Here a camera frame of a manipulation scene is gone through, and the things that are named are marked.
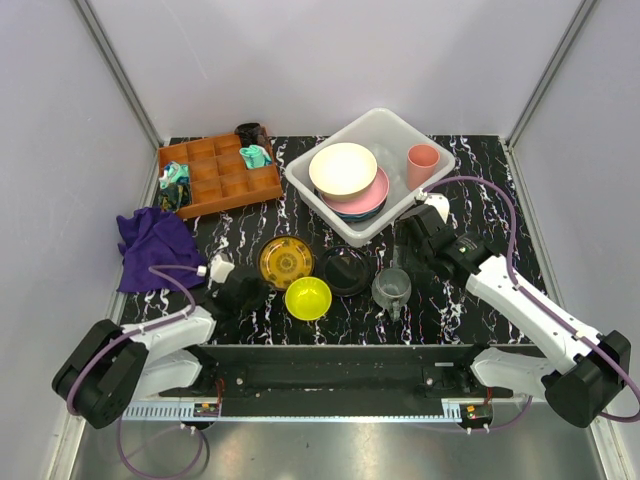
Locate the teal ceramic floral plate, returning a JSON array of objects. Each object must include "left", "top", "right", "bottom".
[{"left": 339, "top": 210, "right": 380, "bottom": 223}]

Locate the blue dotted scalloped plate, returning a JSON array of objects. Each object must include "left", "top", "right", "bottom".
[{"left": 335, "top": 205, "right": 384, "bottom": 223}]

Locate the grey ceramic mug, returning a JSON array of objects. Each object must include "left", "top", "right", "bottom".
[{"left": 371, "top": 268, "right": 412, "bottom": 322}]

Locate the pink plastic plate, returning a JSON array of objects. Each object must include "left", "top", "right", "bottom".
[{"left": 319, "top": 167, "right": 390, "bottom": 216}]

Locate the amber transparent plate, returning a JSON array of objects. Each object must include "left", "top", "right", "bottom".
[{"left": 257, "top": 235, "right": 315, "bottom": 291}]

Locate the black saucer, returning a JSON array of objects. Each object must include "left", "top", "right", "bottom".
[{"left": 315, "top": 245, "right": 375, "bottom": 297}]

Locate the yellow plastic bowl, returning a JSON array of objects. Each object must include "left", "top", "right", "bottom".
[{"left": 284, "top": 277, "right": 333, "bottom": 322}]

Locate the pink plastic cup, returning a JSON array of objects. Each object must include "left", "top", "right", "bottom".
[{"left": 407, "top": 144, "right": 440, "bottom": 190}]

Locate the cream white bowl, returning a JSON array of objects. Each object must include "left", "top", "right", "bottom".
[{"left": 308, "top": 142, "right": 378, "bottom": 201}]

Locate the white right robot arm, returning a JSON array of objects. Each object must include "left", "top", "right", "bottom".
[{"left": 396, "top": 205, "right": 631, "bottom": 428}]

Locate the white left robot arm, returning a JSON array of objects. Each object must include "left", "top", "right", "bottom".
[{"left": 52, "top": 261, "right": 272, "bottom": 429}]

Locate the purple cloth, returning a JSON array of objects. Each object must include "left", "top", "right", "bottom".
[{"left": 116, "top": 207, "right": 206, "bottom": 293}]

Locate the orange wooden divided tray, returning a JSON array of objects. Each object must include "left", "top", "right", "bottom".
[{"left": 157, "top": 133, "right": 283, "bottom": 219}]

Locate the dark green patterned cloth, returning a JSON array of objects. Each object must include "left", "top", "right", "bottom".
[{"left": 157, "top": 184, "right": 192, "bottom": 211}]

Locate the teal white patterned cloth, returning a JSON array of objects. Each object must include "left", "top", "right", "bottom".
[{"left": 158, "top": 161, "right": 190, "bottom": 189}]

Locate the mint green rolled cloth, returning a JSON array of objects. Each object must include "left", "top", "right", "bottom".
[{"left": 239, "top": 144, "right": 272, "bottom": 170}]

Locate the dark brown cup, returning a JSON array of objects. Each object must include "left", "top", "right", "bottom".
[{"left": 234, "top": 122, "right": 269, "bottom": 148}]

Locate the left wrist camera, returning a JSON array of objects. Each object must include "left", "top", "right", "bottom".
[{"left": 196, "top": 253, "right": 235, "bottom": 286}]

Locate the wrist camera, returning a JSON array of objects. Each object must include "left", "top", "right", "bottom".
[
  {"left": 415, "top": 192, "right": 450, "bottom": 223},
  {"left": 196, "top": 253, "right": 235, "bottom": 286}
]

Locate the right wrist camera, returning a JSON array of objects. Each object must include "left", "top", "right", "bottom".
[{"left": 415, "top": 192, "right": 450, "bottom": 223}]

